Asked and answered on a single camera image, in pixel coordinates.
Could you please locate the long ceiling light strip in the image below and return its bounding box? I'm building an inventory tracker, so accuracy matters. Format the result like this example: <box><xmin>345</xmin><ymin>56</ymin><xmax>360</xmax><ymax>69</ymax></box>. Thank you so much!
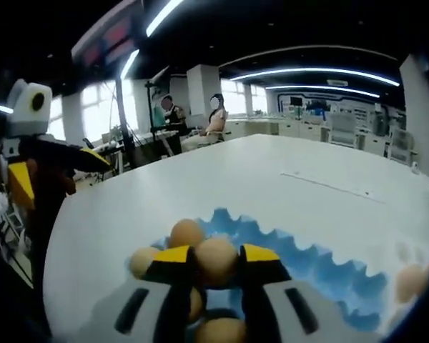
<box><xmin>145</xmin><ymin>0</ymin><xmax>185</xmax><ymax>37</ymax></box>
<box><xmin>265</xmin><ymin>84</ymin><xmax>380</xmax><ymax>98</ymax></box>
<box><xmin>230</xmin><ymin>66</ymin><xmax>400</xmax><ymax>87</ymax></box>

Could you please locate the blue egg tray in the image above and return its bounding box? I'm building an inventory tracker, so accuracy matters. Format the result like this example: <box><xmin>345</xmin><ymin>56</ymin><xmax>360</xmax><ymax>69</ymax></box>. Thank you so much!
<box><xmin>149</xmin><ymin>206</ymin><xmax>389</xmax><ymax>333</ymax></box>

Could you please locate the single brown egg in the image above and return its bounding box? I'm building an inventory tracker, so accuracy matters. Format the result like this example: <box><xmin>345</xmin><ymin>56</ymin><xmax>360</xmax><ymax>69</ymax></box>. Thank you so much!
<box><xmin>193</xmin><ymin>237</ymin><xmax>240</xmax><ymax>287</ymax></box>

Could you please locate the group of brown eggs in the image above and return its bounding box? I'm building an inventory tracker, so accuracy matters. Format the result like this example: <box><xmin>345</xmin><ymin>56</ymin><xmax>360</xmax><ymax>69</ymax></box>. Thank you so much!
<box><xmin>129</xmin><ymin>218</ymin><xmax>247</xmax><ymax>343</ymax></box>
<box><xmin>393</xmin><ymin>242</ymin><xmax>429</xmax><ymax>304</ymax></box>

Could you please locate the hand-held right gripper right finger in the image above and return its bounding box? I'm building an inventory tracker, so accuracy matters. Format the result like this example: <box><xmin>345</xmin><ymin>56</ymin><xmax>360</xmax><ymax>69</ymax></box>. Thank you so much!
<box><xmin>238</xmin><ymin>243</ymin><xmax>385</xmax><ymax>343</ymax></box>

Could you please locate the black light stand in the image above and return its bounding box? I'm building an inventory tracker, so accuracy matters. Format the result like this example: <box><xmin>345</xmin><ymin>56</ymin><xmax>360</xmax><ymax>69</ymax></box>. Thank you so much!
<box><xmin>144</xmin><ymin>66</ymin><xmax>176</xmax><ymax>158</ymax></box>

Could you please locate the white mesh office chair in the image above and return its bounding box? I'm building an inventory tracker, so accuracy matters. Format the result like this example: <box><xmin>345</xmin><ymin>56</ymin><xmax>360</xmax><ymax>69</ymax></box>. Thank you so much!
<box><xmin>389</xmin><ymin>128</ymin><xmax>418</xmax><ymax>164</ymax></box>
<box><xmin>330</xmin><ymin>114</ymin><xmax>360</xmax><ymax>146</ymax></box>

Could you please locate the person's left hand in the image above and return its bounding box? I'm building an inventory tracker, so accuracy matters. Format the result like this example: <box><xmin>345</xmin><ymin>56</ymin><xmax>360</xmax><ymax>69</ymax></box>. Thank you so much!
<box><xmin>25</xmin><ymin>159</ymin><xmax>78</xmax><ymax>215</ymax></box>

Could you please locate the row of white cabinets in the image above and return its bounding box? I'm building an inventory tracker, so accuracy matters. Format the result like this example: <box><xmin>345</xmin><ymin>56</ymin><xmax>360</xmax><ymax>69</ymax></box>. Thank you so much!
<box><xmin>224</xmin><ymin>119</ymin><xmax>393</xmax><ymax>153</ymax></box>

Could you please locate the hanging display screen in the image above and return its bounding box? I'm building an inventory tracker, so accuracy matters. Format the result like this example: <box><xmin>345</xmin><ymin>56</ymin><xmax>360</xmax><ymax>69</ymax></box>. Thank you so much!
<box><xmin>71</xmin><ymin>0</ymin><xmax>144</xmax><ymax>69</ymax></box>

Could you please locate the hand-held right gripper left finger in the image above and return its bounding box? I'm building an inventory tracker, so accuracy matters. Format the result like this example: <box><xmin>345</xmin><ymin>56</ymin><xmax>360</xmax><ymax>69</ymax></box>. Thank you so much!
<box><xmin>51</xmin><ymin>244</ymin><xmax>197</xmax><ymax>343</ymax></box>

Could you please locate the short ceiling light strip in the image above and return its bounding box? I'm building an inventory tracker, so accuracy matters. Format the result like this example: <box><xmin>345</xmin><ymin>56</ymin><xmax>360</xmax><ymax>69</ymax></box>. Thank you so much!
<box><xmin>120</xmin><ymin>49</ymin><xmax>140</xmax><ymax>79</ymax></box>

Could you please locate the white foam egg holder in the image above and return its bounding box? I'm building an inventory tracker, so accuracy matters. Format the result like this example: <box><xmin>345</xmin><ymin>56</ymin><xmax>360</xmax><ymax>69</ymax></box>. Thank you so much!
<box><xmin>385</xmin><ymin>235</ymin><xmax>429</xmax><ymax>322</ymax></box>

